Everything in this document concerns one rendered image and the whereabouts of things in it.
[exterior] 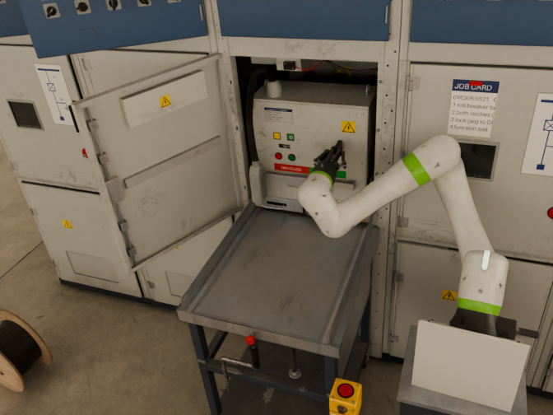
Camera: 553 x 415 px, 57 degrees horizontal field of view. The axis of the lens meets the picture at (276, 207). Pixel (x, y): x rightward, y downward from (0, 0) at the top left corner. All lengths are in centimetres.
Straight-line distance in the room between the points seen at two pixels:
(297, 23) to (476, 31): 60
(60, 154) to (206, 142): 96
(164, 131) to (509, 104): 124
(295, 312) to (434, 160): 72
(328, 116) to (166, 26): 70
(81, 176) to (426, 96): 179
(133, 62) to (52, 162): 87
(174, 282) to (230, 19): 156
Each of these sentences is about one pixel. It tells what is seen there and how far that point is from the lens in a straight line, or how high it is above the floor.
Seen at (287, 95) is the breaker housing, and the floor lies 139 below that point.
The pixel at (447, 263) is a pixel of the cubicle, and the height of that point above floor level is 73.
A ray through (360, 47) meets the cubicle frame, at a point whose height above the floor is 162.
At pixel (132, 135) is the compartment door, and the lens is 198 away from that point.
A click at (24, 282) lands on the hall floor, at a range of 382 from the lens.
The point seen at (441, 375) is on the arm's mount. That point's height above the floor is 84.
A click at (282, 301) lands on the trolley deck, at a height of 85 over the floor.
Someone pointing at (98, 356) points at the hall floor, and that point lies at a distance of 311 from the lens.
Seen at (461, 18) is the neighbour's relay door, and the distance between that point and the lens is 182.
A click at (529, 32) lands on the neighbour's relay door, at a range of 183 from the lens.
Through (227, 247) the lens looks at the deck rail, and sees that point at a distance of 218.
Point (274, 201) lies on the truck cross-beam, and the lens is 233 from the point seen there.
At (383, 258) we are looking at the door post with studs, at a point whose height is 68.
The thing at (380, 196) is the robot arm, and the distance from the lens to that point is 176.
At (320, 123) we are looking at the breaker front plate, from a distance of 207.
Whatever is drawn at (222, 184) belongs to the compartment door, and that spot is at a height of 100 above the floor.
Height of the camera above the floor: 220
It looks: 34 degrees down
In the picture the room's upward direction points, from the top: 5 degrees counter-clockwise
